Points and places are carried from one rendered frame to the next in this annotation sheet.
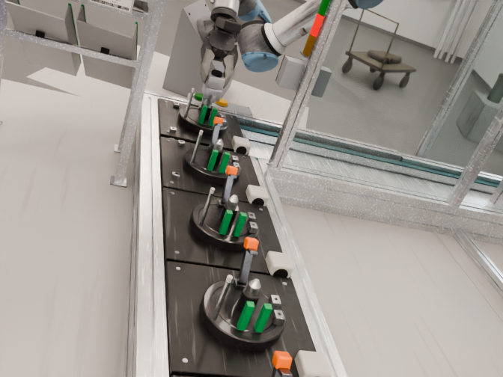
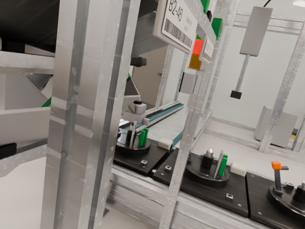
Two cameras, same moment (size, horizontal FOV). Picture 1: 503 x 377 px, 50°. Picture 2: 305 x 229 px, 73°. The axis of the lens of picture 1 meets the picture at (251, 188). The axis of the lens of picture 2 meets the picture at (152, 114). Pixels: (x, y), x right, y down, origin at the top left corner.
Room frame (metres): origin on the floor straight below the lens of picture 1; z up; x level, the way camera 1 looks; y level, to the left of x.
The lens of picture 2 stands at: (0.93, 0.66, 1.25)
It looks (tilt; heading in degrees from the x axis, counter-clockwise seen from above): 14 degrees down; 308
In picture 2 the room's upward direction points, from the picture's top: 12 degrees clockwise
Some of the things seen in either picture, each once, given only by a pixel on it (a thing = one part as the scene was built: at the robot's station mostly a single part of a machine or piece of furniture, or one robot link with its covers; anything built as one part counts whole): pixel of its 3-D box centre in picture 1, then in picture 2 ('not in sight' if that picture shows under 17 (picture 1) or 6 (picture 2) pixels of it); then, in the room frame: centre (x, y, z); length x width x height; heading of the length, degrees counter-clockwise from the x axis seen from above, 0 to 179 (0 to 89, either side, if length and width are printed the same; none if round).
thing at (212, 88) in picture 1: (214, 84); (138, 111); (1.37, 0.19, 1.09); 0.08 x 0.04 x 0.07; 19
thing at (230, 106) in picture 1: (218, 112); not in sight; (1.61, 0.18, 0.93); 0.21 x 0.07 x 0.06; 110
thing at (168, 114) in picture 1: (200, 126); (128, 147); (1.38, 0.19, 0.96); 0.24 x 0.24 x 0.02; 20
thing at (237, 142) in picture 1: (239, 146); (164, 146); (1.32, 0.07, 0.97); 0.05 x 0.05 x 0.04; 20
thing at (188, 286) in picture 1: (249, 298); not in sight; (0.68, -0.06, 1.01); 0.24 x 0.24 x 0.13; 20
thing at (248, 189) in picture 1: (215, 153); (208, 160); (1.14, 0.11, 1.01); 0.24 x 0.24 x 0.13; 20
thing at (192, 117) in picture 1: (203, 120); (130, 142); (1.38, 0.19, 0.98); 0.14 x 0.14 x 0.02
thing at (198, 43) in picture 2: (322, 26); (200, 47); (1.33, -0.03, 1.34); 0.05 x 0.05 x 0.05
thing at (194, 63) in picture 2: (315, 46); (196, 62); (1.33, -0.03, 1.29); 0.05 x 0.05 x 0.05
